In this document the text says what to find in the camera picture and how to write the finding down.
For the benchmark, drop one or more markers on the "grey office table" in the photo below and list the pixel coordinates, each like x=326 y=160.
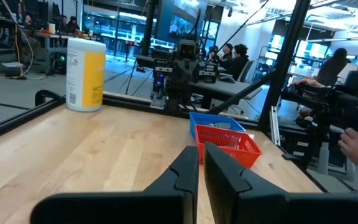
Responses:
x=225 y=88

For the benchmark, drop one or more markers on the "large display screen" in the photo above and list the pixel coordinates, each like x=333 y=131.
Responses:
x=179 y=18

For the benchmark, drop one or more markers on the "silver aluminium extrusion bar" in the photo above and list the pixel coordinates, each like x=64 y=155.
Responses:
x=274 y=124

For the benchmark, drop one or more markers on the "red plastic basket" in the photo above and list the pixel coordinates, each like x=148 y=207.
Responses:
x=238 y=149

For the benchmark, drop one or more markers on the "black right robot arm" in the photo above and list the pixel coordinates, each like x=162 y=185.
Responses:
x=172 y=96

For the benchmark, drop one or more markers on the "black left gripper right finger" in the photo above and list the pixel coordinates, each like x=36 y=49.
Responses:
x=235 y=199

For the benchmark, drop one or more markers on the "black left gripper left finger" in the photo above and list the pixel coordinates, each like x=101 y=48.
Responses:
x=172 y=205

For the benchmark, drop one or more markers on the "white yellow wipes canister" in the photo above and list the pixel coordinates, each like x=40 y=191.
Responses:
x=85 y=74

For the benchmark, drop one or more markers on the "plastic-wrapped travel toothbrush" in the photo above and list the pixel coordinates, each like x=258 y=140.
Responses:
x=221 y=125

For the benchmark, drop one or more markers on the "wooden office desk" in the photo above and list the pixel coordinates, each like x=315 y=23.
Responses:
x=61 y=35

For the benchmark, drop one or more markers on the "black aluminium table frame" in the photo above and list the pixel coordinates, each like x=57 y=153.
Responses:
x=286 y=62

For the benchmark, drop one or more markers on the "blue plastic basket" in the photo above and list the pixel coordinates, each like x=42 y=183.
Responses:
x=204 y=116

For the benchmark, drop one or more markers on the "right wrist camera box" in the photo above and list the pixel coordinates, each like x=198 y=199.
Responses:
x=186 y=49

